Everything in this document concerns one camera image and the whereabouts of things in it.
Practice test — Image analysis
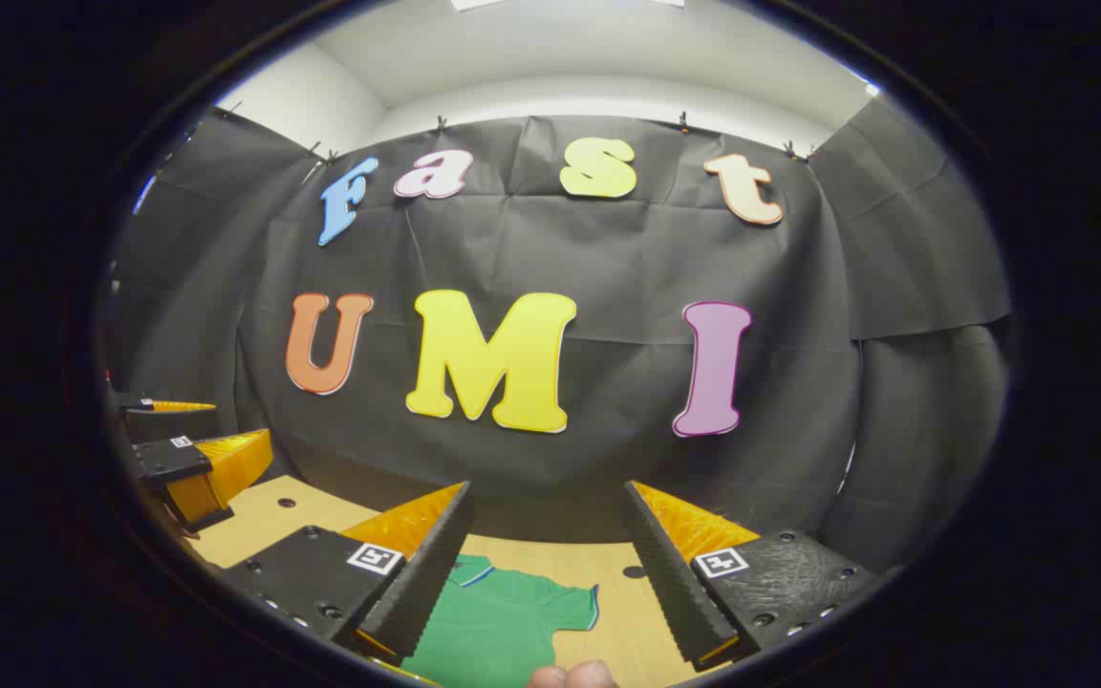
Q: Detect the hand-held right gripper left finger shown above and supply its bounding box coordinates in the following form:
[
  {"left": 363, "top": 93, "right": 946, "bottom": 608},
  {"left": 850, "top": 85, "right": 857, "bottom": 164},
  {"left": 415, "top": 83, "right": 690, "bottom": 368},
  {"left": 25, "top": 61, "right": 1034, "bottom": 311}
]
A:
[{"left": 221, "top": 481, "right": 475, "bottom": 670}]

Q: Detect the black backdrop cloth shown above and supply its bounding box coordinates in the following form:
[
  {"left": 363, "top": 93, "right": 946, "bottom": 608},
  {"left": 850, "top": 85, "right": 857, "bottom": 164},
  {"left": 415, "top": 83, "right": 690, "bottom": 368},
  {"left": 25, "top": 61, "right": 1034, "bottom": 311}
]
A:
[{"left": 106, "top": 96, "right": 1015, "bottom": 574}]

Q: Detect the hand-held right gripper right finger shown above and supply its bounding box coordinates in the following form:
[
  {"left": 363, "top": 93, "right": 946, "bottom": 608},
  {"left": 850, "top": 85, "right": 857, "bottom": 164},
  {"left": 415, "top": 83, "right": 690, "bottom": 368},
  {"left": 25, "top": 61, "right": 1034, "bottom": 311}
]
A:
[{"left": 621, "top": 481, "right": 901, "bottom": 673}]

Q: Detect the green T-shirt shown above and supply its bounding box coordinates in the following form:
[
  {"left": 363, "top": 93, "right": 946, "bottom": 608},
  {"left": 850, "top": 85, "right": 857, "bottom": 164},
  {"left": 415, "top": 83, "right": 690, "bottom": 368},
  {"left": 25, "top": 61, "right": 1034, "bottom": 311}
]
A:
[{"left": 400, "top": 554, "right": 601, "bottom": 688}]

